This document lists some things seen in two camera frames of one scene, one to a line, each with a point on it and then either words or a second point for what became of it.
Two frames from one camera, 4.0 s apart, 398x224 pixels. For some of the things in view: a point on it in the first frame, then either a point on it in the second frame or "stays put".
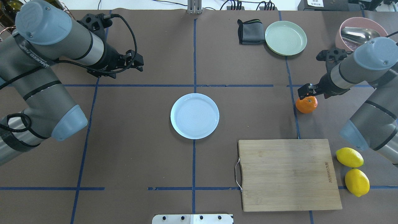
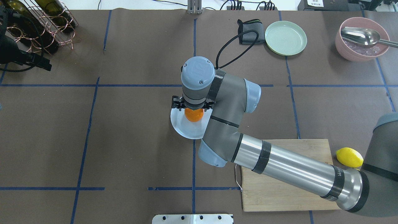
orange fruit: x=307 y=105 to x=194 y=116
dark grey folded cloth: x=251 y=32 stays put
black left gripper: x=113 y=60 to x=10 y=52
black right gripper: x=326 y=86 to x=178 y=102
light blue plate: x=194 y=116 stays put
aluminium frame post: x=194 y=7 stays put
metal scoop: x=361 y=35 stays put
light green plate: x=285 y=38 stays put
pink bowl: x=347 y=45 stays put
